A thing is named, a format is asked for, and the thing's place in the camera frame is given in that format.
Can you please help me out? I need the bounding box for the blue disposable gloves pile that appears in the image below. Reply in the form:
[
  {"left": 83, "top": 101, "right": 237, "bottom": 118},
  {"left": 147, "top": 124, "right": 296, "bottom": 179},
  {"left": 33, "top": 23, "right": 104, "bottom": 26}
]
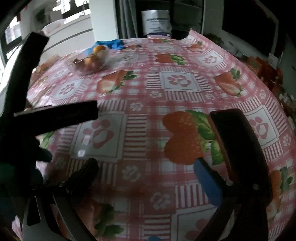
[{"left": 94, "top": 39, "right": 130, "bottom": 50}]

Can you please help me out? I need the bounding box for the white kitchen counter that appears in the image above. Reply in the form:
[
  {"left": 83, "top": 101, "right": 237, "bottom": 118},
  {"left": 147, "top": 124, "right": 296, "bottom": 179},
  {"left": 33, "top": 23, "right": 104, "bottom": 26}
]
[{"left": 43, "top": 13, "right": 96, "bottom": 59}]

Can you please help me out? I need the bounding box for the pink checkered printed tablecloth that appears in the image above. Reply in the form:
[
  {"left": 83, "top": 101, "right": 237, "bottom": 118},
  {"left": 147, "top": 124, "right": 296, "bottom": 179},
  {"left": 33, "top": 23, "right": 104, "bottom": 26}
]
[{"left": 11, "top": 29, "right": 296, "bottom": 241}]

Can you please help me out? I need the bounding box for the dark rectangular object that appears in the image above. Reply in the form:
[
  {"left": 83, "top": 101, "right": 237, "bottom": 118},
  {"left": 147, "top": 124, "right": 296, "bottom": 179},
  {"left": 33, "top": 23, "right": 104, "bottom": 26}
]
[{"left": 209, "top": 108, "right": 270, "bottom": 189}]

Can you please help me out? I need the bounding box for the stack of red gift boxes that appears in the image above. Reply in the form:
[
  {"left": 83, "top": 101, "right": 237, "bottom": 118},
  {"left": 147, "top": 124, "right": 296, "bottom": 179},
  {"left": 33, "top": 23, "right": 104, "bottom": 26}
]
[{"left": 245, "top": 55, "right": 285, "bottom": 93}]

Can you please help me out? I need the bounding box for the white labelled box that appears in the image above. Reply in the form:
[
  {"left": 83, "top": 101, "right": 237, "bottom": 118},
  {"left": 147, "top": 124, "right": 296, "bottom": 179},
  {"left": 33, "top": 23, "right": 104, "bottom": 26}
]
[{"left": 141, "top": 10, "right": 173, "bottom": 37}]

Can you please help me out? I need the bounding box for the clear glass bowl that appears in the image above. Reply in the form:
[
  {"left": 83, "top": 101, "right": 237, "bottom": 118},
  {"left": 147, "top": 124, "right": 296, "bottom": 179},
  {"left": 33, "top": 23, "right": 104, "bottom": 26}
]
[{"left": 65, "top": 45, "right": 110, "bottom": 75}]

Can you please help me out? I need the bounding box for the grey curtain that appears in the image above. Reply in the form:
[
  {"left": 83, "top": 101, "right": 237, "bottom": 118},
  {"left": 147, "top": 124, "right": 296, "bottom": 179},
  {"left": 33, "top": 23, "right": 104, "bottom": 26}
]
[{"left": 119, "top": 0, "right": 139, "bottom": 39}]

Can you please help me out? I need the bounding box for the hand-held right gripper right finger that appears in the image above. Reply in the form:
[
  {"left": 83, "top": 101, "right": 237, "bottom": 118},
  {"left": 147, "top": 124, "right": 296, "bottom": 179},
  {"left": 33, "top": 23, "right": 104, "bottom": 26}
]
[{"left": 194, "top": 158, "right": 272, "bottom": 241}]

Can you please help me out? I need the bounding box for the black wall television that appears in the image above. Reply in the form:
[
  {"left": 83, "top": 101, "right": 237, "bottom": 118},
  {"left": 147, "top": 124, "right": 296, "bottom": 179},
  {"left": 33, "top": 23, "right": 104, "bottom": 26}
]
[{"left": 221, "top": 0, "right": 278, "bottom": 56}]

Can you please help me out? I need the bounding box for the white plastic basin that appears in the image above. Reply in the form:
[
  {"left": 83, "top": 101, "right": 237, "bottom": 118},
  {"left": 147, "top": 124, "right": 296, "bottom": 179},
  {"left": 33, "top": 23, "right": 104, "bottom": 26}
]
[{"left": 41, "top": 19, "right": 67, "bottom": 36}]

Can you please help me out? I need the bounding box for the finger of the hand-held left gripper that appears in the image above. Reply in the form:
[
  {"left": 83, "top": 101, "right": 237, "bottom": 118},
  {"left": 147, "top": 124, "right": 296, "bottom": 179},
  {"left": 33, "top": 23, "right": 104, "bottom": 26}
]
[
  {"left": 0, "top": 32, "right": 50, "bottom": 121},
  {"left": 13, "top": 100, "right": 99, "bottom": 138}
]

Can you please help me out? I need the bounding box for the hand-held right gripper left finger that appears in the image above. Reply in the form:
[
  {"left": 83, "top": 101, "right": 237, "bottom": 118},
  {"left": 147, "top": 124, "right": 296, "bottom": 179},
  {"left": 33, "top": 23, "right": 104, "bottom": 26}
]
[{"left": 22, "top": 158, "right": 100, "bottom": 241}]

